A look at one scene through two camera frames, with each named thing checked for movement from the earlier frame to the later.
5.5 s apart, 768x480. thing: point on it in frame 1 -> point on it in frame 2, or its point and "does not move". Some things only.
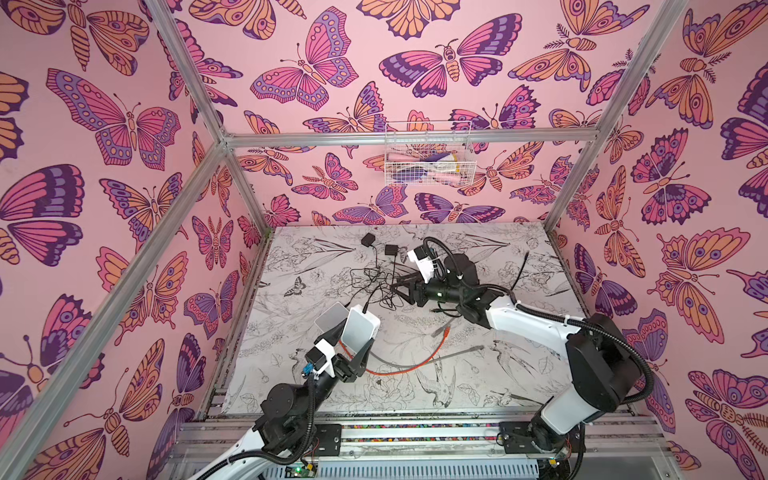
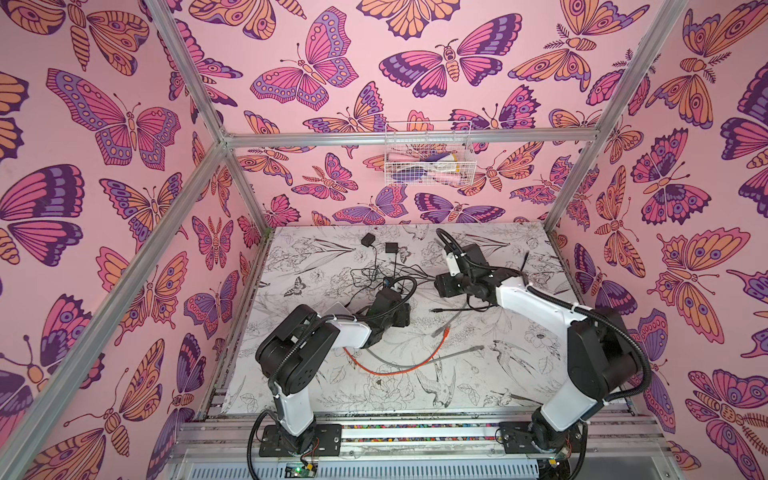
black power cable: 376,289 -> 423,272
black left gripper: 347,371 -> 404,313
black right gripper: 417,288 -> 448,284
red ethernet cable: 408,368 does not move
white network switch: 334,315 does not move
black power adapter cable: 370,297 -> 364,277
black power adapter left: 368,239 does not move
